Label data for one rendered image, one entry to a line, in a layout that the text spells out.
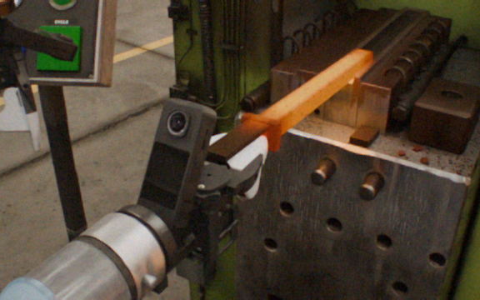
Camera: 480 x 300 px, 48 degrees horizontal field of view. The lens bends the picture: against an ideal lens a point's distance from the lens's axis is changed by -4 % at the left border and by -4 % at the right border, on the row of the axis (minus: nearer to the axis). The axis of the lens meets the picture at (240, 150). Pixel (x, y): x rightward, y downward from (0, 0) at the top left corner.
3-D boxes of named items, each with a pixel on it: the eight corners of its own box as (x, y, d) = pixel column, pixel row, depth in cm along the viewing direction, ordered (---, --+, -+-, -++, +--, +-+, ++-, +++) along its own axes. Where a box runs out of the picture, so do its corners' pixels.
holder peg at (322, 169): (324, 188, 83) (326, 173, 81) (307, 183, 84) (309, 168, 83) (335, 176, 86) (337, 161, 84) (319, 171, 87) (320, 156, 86)
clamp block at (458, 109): (462, 156, 80) (472, 117, 76) (407, 141, 83) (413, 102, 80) (477, 123, 88) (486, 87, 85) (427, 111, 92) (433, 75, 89)
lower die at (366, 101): (384, 135, 85) (392, 84, 81) (269, 105, 94) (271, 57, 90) (446, 53, 116) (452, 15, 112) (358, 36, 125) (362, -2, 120)
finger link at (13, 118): (3, 161, 74) (-17, 97, 75) (45, 148, 77) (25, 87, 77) (5, 157, 72) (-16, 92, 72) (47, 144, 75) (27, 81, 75)
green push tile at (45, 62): (77, 71, 91) (80, 26, 91) (35, 70, 91) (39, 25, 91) (81, 73, 93) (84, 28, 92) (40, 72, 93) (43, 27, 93)
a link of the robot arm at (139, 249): (63, 222, 45) (139, 257, 42) (101, 196, 49) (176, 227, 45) (77, 290, 49) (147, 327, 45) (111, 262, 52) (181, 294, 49)
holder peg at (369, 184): (373, 204, 79) (376, 189, 78) (356, 198, 81) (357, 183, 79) (382, 190, 82) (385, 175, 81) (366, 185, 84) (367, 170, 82)
